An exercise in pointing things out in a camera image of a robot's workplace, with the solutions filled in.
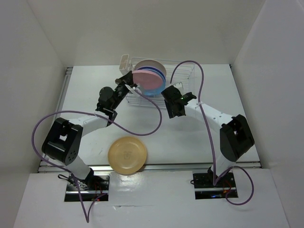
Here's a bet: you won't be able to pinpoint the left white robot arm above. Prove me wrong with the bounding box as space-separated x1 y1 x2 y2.
42 71 135 190

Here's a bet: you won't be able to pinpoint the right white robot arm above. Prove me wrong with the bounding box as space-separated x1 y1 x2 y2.
161 85 255 187

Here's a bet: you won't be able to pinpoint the purple plate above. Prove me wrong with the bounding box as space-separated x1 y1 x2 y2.
146 66 166 78

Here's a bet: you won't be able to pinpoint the white cutlery holder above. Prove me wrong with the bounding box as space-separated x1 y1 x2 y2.
119 54 132 75

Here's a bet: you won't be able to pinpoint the white wire dish rack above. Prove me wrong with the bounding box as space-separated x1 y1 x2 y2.
125 58 196 109

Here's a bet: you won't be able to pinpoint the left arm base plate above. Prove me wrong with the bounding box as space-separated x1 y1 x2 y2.
58 174 110 202

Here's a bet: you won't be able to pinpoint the blue plate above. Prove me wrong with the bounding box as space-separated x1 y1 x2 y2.
143 66 166 96

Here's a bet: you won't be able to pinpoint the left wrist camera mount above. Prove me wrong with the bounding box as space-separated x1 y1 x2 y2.
125 85 142 95

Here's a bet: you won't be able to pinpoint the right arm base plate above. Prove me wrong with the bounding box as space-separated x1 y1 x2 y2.
190 172 238 200

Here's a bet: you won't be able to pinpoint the pink plate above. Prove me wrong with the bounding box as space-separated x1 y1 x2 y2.
132 70 162 90

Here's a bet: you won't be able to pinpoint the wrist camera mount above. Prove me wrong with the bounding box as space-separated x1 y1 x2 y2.
125 85 142 95
173 82 183 91

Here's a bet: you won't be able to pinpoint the orange plate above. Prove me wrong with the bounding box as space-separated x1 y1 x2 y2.
107 136 147 175

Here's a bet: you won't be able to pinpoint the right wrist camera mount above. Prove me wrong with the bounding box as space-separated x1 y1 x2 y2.
173 82 183 91

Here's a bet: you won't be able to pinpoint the cream plate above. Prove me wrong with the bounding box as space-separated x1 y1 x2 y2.
134 59 167 74

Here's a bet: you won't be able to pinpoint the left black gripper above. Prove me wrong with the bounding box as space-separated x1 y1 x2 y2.
111 70 133 110

